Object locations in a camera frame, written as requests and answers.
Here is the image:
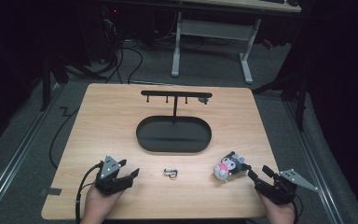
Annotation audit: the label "silver key ring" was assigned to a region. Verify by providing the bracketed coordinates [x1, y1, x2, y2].
[163, 167, 179, 180]

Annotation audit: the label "black floor cable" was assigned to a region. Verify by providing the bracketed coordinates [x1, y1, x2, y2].
[48, 106, 80, 170]

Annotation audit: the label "grey tape strip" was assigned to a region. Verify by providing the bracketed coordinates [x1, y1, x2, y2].
[40, 187, 62, 197]

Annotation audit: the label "bundle of black floor cables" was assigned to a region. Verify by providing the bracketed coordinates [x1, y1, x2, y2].
[104, 38, 145, 85]

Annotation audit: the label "black hook stand with tray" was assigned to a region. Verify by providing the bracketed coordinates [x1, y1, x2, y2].
[135, 90, 213, 154]

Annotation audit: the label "person's right hand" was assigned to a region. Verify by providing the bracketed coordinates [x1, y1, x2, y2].
[257, 191, 296, 224]

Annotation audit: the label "person's left hand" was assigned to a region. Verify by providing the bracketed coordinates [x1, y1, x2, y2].
[79, 186, 124, 224]

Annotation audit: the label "dark computer tower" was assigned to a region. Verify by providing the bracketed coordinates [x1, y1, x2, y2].
[101, 6, 123, 63]

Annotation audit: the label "desk with white metal legs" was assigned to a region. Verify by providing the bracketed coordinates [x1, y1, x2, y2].
[171, 0, 302, 86]

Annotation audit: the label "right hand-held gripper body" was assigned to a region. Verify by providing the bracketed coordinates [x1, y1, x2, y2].
[255, 168, 319, 205]

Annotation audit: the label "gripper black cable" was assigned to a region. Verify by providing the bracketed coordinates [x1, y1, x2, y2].
[75, 161, 103, 224]
[292, 194, 304, 224]

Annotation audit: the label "metal floor rail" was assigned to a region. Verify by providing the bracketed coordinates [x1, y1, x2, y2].
[0, 82, 65, 216]
[283, 101, 345, 224]

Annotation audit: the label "dark metal stand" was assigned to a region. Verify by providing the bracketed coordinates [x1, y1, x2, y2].
[40, 55, 70, 112]
[253, 74, 310, 133]

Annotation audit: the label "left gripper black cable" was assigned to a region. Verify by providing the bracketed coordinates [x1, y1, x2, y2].
[75, 161, 103, 224]

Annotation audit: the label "black and pink plush keychain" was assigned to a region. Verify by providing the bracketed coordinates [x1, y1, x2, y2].
[213, 151, 250, 183]

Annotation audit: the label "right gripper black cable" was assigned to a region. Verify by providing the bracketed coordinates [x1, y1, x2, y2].
[292, 194, 304, 224]

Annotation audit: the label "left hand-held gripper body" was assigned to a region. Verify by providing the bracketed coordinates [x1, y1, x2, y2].
[94, 154, 134, 196]

